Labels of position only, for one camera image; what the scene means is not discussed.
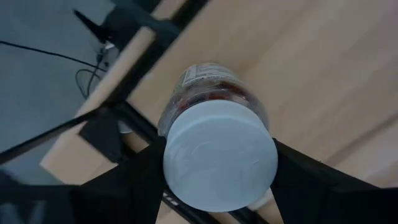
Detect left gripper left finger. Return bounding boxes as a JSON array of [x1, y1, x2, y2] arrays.
[[74, 136, 167, 224]]

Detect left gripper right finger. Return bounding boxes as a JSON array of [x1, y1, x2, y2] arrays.
[[270, 138, 398, 224]]

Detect clear gummy bottle white cap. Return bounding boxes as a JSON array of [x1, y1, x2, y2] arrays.
[[157, 62, 279, 213]]

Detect long black floor cable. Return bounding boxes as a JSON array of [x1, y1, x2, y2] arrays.
[[0, 40, 108, 100]]

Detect grey floor power strip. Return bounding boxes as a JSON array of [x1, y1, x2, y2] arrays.
[[96, 42, 121, 73]]

